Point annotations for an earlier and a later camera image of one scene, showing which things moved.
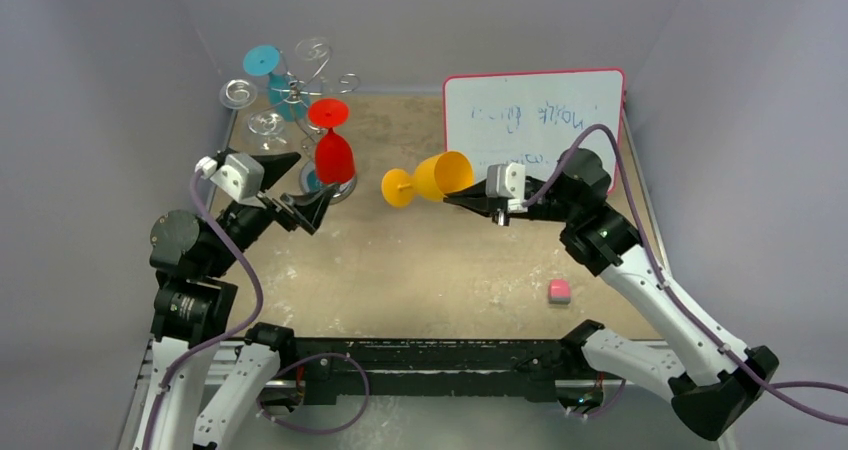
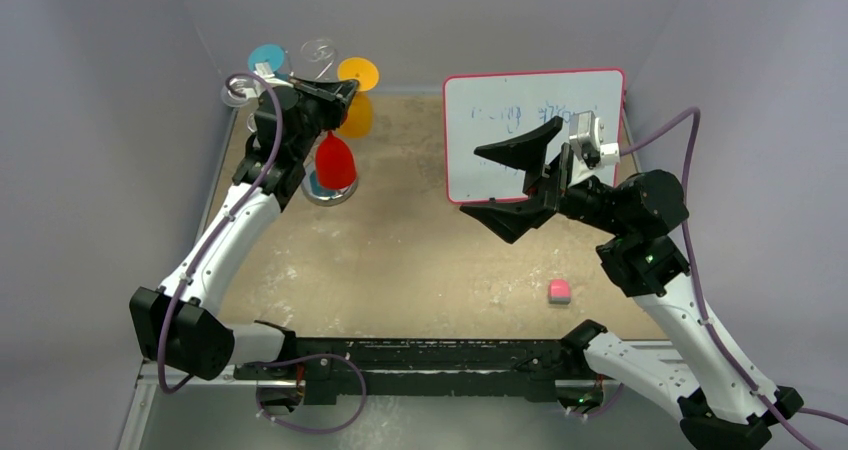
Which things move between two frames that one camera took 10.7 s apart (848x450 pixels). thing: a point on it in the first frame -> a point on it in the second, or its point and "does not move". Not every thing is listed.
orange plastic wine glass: (440, 176) -> (359, 118)
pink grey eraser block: (559, 292) does not move
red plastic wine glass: (334, 157) does not move
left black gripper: (307, 213) -> (335, 98)
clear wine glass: (238, 94) does not move
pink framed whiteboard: (531, 117) does not move
